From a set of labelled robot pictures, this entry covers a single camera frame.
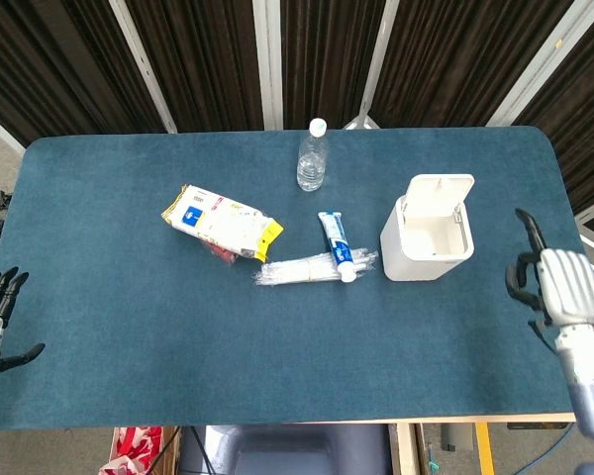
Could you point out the white and yellow wipes pack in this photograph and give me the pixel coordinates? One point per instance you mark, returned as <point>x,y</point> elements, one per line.
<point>218,222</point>

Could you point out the pack of clear plastic straws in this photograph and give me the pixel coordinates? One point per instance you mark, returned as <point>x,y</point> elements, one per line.
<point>297,271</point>

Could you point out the blue felt table mat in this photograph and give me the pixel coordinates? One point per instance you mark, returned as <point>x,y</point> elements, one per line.
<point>287,316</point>

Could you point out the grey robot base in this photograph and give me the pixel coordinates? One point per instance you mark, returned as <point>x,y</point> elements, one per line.
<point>287,450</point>

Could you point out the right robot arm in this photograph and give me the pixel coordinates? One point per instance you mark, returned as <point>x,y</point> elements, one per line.
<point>590,376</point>

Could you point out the small red packet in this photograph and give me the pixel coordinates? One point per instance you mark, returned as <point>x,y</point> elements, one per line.
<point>223,252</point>

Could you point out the red and white bag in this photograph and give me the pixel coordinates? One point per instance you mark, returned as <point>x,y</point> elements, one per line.
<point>131,447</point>

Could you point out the blue and white toothpaste tube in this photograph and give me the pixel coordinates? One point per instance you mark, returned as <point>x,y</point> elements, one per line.
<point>337,245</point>

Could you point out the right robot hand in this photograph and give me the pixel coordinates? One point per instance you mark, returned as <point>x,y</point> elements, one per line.
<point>564,287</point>

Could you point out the clear plastic water bottle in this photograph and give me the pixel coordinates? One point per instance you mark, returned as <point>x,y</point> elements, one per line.
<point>312,161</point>

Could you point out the white lidded bin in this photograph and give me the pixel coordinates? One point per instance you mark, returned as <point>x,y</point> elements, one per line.
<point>428,232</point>

